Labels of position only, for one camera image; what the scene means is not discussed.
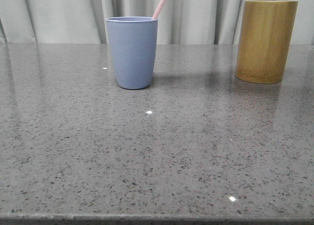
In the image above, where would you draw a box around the pink chopstick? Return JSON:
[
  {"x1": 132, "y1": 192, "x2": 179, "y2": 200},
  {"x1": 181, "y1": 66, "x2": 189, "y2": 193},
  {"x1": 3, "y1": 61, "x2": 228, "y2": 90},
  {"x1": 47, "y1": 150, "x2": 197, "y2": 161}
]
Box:
[{"x1": 152, "y1": 0, "x2": 167, "y2": 20}]

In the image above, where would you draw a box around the blue plastic cup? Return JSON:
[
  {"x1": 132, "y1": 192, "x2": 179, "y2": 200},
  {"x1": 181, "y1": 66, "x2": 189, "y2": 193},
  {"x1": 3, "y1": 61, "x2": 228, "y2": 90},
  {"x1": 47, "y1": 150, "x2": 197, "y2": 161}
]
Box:
[{"x1": 106, "y1": 17, "x2": 158, "y2": 90}]

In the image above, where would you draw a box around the bamboo wooden cup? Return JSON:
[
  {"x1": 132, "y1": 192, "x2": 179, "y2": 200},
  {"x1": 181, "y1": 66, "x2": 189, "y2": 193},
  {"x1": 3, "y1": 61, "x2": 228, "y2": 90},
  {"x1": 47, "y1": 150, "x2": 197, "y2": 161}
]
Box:
[{"x1": 235, "y1": 0, "x2": 298, "y2": 84}]

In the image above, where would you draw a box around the grey curtain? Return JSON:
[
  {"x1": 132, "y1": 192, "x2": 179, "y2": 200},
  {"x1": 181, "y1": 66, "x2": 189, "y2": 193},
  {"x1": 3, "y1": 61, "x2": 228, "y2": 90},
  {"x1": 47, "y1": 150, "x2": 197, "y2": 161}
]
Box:
[{"x1": 0, "y1": 0, "x2": 314, "y2": 45}]

